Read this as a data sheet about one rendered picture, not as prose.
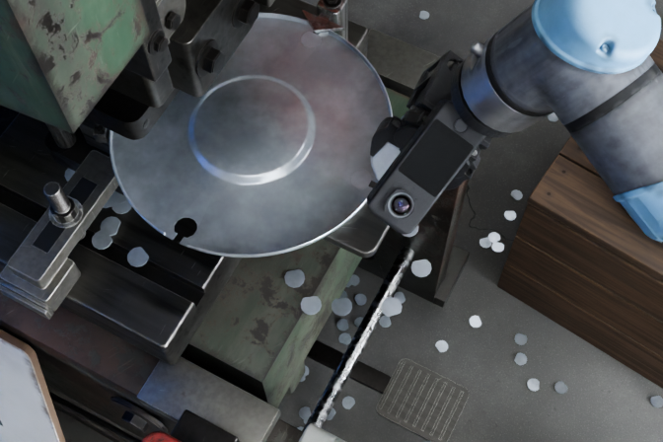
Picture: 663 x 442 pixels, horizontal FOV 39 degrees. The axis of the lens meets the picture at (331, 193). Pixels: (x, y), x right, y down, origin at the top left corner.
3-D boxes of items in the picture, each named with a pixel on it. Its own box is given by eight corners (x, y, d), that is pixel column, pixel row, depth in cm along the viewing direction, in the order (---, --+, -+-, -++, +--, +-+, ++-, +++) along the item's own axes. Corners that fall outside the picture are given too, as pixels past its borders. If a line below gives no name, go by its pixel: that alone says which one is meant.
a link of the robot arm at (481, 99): (549, 135, 71) (463, 74, 69) (516, 154, 75) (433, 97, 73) (582, 61, 74) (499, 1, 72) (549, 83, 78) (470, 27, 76)
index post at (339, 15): (349, 44, 111) (349, -9, 102) (337, 63, 110) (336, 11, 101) (329, 36, 112) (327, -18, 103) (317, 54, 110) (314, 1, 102)
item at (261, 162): (439, 80, 99) (440, 75, 99) (307, 308, 88) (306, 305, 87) (206, -20, 106) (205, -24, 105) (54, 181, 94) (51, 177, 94)
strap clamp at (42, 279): (141, 189, 102) (120, 141, 93) (49, 320, 96) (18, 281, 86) (96, 168, 104) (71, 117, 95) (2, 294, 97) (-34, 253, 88)
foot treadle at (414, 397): (468, 399, 151) (472, 390, 147) (441, 455, 147) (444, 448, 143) (159, 244, 165) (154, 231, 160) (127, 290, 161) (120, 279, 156)
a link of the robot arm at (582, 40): (626, 92, 60) (548, -17, 60) (531, 145, 70) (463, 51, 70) (695, 36, 63) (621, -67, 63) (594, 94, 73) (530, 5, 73)
